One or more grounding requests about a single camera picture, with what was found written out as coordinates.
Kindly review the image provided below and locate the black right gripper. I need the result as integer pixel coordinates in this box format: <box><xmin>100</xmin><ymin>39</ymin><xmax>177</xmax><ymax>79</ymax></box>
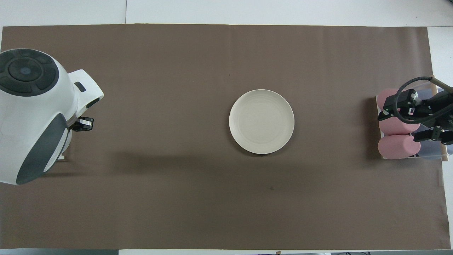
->
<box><xmin>378</xmin><ymin>89</ymin><xmax>453</xmax><ymax>146</ymax></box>

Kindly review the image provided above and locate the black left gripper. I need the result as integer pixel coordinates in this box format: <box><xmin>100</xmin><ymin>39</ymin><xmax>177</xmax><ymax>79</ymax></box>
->
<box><xmin>72</xmin><ymin>117</ymin><xmax>94</xmax><ymax>132</ymax></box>

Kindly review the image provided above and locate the cream round plate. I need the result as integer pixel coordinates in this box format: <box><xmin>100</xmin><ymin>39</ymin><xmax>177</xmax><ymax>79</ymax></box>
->
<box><xmin>229</xmin><ymin>89</ymin><xmax>295</xmax><ymax>155</ymax></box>

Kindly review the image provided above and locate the blue plastic cup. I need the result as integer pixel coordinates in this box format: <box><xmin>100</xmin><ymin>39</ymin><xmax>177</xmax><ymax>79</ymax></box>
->
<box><xmin>415</xmin><ymin>141</ymin><xmax>443</xmax><ymax>160</ymax></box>
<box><xmin>412</xmin><ymin>123</ymin><xmax>431</xmax><ymax>136</ymax></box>
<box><xmin>415</xmin><ymin>89</ymin><xmax>447</xmax><ymax>103</ymax></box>

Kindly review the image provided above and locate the cup rack with wooden rod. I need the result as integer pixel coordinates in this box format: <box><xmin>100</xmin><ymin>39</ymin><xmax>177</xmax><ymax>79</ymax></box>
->
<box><xmin>376</xmin><ymin>74</ymin><xmax>450</xmax><ymax>162</ymax></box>

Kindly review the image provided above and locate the pink plastic cup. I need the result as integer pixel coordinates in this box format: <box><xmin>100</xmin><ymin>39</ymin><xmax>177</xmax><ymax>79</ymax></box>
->
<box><xmin>377</xmin><ymin>89</ymin><xmax>402</xmax><ymax>111</ymax></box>
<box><xmin>378</xmin><ymin>135</ymin><xmax>421</xmax><ymax>159</ymax></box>
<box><xmin>379</xmin><ymin>119</ymin><xmax>421</xmax><ymax>136</ymax></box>

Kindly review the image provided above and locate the brown table mat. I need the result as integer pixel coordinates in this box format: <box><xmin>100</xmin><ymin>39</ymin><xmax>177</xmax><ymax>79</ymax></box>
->
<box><xmin>0</xmin><ymin>24</ymin><xmax>451</xmax><ymax>250</ymax></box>

